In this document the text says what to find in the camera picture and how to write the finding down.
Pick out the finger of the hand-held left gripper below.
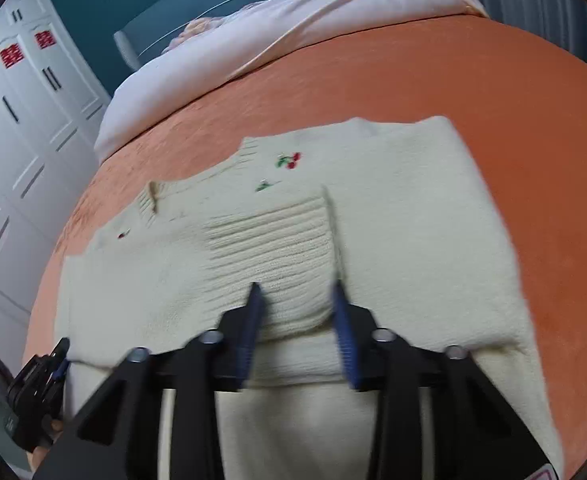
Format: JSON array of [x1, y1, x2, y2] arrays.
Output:
[[48, 359, 70, 389], [44, 337, 71, 367]]

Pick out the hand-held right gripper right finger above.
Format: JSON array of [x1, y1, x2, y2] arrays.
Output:
[[329, 279, 550, 480]]

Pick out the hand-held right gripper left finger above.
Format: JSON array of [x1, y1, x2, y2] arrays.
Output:
[[34, 282, 266, 480]]

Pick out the cream knitted sweater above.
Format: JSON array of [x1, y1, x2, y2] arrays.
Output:
[[54, 116, 567, 480]]

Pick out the person's left hand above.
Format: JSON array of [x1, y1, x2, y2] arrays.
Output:
[[28, 416, 66, 472]]

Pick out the white wardrobe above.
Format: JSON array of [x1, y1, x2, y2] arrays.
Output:
[[0, 0, 112, 391]]

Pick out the orange bedspread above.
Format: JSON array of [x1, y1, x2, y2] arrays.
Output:
[[22, 9, 587, 480]]

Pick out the floral pillow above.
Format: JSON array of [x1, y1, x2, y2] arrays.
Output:
[[160, 2, 259, 56]]

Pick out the pale pink duvet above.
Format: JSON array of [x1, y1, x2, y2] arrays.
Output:
[[94, 0, 489, 164]]

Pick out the grey curtain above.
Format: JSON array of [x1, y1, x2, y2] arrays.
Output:
[[438, 0, 587, 84]]

